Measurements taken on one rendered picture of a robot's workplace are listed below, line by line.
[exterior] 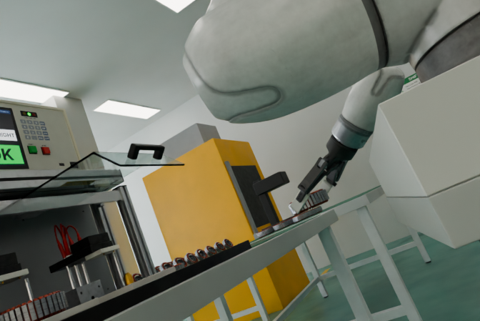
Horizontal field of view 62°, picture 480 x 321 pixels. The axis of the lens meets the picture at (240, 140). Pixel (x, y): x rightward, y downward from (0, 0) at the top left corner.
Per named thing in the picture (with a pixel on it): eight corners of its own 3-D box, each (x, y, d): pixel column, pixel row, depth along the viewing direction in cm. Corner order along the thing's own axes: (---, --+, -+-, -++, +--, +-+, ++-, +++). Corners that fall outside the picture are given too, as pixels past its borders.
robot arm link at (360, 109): (374, 138, 94) (380, 124, 105) (413, 79, 87) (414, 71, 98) (333, 115, 96) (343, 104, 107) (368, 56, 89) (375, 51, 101)
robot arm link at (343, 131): (379, 131, 101) (367, 149, 103) (351, 111, 105) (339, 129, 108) (364, 134, 94) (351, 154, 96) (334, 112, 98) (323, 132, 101)
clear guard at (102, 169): (185, 164, 104) (177, 144, 105) (121, 166, 82) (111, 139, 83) (98, 213, 116) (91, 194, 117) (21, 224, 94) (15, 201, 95)
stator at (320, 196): (337, 196, 111) (331, 184, 112) (316, 205, 103) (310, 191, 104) (307, 211, 118) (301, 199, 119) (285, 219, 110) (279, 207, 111)
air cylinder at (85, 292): (106, 300, 98) (100, 278, 99) (83, 310, 91) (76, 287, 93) (93, 307, 100) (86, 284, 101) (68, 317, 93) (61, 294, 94)
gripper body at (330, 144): (350, 151, 97) (331, 180, 101) (364, 147, 103) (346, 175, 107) (326, 133, 101) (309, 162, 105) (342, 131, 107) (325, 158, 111)
